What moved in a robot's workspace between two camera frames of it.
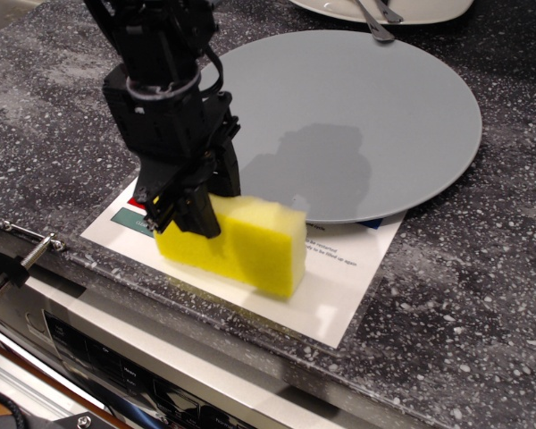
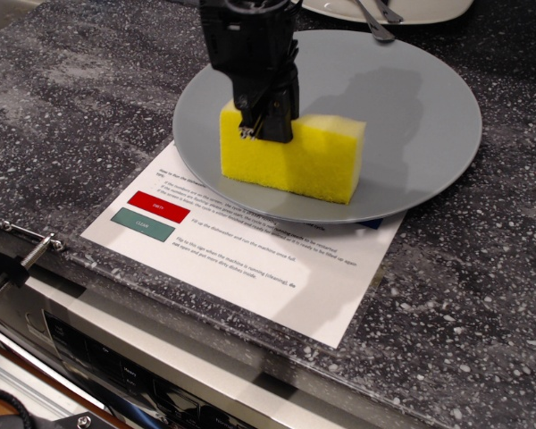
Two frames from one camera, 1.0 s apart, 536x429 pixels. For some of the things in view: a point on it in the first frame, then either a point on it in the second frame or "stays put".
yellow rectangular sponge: x=259 y=243 -> x=322 y=159
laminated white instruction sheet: x=341 y=260 stays put
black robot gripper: x=175 y=129 -> x=252 y=41
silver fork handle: x=390 y=15 stays put
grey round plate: x=351 y=128 stays put
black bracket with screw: x=87 y=420 stays put
